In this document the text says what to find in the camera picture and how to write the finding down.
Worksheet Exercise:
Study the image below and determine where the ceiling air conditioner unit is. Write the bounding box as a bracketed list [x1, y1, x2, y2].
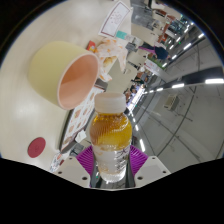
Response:
[163, 94, 181, 111]

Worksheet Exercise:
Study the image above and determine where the clear tea bottle white cap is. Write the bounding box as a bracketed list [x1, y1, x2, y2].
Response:
[89, 92, 133, 184]

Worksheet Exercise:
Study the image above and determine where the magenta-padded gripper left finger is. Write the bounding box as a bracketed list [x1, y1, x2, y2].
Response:
[54, 144, 98, 189]

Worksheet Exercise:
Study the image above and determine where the white framed card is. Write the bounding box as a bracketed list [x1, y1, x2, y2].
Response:
[97, 0, 133, 39]

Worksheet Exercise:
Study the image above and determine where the person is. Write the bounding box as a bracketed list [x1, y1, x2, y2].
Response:
[138, 44, 171, 62]

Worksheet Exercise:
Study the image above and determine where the beige chair with round logo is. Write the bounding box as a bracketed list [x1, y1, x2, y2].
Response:
[106, 59, 134, 94]

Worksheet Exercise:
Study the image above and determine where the ceiling light strips group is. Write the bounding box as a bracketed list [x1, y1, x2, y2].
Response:
[126, 21, 224, 154]

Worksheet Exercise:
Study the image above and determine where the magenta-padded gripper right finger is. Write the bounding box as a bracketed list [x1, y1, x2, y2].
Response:
[128, 144, 172, 188]

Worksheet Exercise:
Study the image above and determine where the white leaflet with coloured pictures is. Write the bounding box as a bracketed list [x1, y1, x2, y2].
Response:
[49, 151, 66, 173]

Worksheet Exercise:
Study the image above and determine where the red sauce packet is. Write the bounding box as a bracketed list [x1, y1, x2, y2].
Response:
[87, 40, 98, 54]

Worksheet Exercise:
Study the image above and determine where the pale yellow cup pink inside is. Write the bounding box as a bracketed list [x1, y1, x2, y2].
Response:
[27, 40, 101, 111]

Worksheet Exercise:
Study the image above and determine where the flat round red coaster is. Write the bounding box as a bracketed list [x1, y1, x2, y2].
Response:
[27, 136, 47, 159]

